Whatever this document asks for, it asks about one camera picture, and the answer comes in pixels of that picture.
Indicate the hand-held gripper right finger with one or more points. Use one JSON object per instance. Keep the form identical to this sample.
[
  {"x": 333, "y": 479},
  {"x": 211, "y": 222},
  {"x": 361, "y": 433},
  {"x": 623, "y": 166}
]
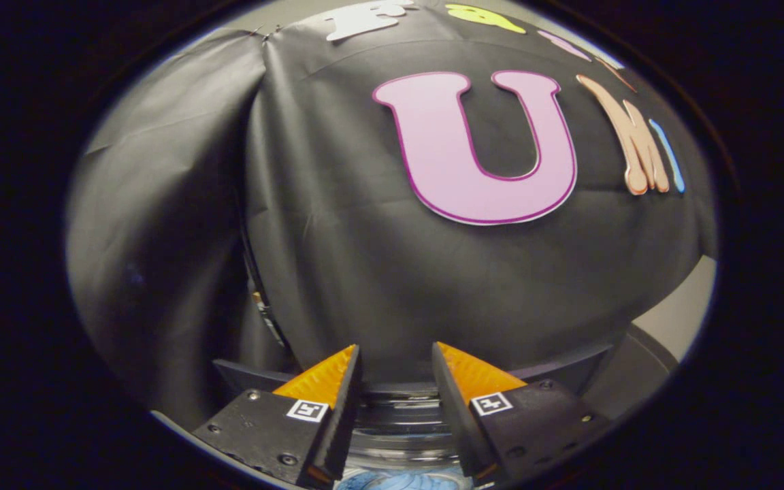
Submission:
[{"x": 456, "y": 422}]

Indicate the dark washing machine lid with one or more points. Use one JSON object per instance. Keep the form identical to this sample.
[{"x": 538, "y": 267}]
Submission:
[{"x": 271, "y": 327}]

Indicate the light blue garment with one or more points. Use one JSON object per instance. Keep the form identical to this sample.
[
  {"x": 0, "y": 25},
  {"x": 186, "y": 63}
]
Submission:
[{"x": 399, "y": 482}]

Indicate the grey washing machine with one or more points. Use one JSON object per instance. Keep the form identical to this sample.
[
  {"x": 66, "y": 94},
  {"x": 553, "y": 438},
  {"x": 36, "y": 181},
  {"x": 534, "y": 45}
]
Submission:
[{"x": 399, "y": 429}]

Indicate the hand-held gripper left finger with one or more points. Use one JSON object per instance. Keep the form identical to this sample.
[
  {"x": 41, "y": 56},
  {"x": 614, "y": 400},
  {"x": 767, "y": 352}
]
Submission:
[{"x": 337, "y": 422}]

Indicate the black backdrop cloth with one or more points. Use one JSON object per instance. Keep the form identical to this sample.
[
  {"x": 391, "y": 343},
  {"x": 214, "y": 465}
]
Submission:
[{"x": 331, "y": 238}]

